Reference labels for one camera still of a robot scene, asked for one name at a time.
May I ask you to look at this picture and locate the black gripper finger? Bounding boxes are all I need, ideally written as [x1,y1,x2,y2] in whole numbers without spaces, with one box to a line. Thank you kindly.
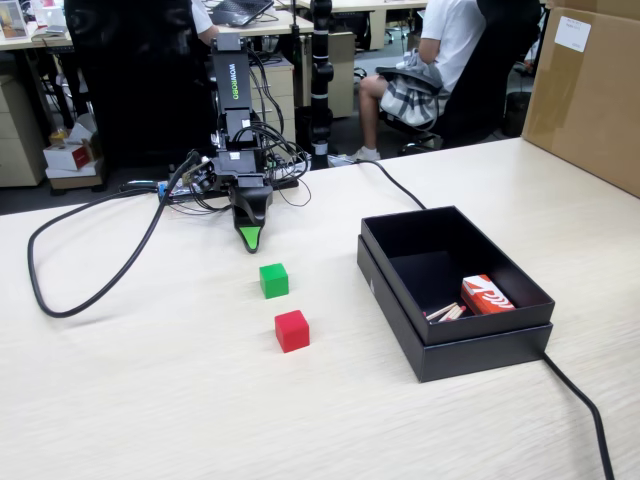
[230,199,265,255]
[231,185,275,228]

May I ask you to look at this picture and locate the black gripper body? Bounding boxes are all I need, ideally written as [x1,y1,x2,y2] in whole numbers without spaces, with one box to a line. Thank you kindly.
[213,148,274,192]

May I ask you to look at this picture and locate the green cube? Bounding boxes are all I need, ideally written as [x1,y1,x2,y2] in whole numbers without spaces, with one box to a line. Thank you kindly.
[258,262,291,300]

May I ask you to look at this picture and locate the red cube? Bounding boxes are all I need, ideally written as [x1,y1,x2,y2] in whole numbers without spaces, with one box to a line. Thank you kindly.
[274,309,311,355]

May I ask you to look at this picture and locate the black jointed pole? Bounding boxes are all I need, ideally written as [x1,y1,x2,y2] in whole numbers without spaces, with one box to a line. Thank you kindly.
[308,0,336,169]

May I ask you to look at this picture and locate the black mesh high-back chair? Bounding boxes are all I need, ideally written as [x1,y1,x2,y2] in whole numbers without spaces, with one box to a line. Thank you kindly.
[63,0,222,172]

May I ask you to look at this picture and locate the person in white sleeve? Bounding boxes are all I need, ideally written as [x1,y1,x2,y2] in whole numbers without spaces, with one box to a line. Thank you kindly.
[191,0,222,49]

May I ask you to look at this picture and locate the black laptop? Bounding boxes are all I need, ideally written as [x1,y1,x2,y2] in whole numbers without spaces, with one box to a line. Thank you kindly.
[208,0,277,28]

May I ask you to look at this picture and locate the white red carton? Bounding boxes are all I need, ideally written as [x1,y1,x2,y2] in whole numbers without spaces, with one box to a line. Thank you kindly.
[42,141,102,179]

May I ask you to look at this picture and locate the black cardboard box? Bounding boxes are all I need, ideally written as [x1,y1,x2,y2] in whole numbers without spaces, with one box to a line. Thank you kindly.
[360,204,557,347]

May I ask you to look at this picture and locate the book on desk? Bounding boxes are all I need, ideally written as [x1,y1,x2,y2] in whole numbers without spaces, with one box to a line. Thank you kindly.
[30,26,72,42]

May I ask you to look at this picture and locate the orange white matchbox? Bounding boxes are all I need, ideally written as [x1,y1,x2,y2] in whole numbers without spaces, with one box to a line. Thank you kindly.
[459,273,517,317]

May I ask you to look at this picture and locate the seated person white shirt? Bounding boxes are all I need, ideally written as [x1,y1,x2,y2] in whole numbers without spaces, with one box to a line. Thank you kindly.
[349,0,501,163]

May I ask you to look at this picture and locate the black box lid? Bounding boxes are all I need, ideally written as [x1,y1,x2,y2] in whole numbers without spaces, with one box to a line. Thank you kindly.
[356,234,555,384]

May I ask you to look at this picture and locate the black office chair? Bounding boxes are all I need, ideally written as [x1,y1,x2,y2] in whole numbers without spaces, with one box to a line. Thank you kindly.
[383,0,547,155]

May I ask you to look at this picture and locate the large brown cardboard box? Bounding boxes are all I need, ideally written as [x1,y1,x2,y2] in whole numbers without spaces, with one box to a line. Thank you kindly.
[519,0,640,199]

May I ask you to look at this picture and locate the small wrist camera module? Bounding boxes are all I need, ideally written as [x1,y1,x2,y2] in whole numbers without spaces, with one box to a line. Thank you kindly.
[181,153,217,194]

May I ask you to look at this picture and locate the thin black robot wires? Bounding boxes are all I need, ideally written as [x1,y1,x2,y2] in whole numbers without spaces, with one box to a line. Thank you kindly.
[169,47,314,214]

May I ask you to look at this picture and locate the thick black camera cable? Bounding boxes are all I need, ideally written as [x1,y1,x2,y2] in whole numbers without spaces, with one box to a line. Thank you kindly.
[26,149,202,320]

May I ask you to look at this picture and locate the thick black power cable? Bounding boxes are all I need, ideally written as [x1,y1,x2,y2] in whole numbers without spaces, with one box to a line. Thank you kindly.
[355,159,616,480]

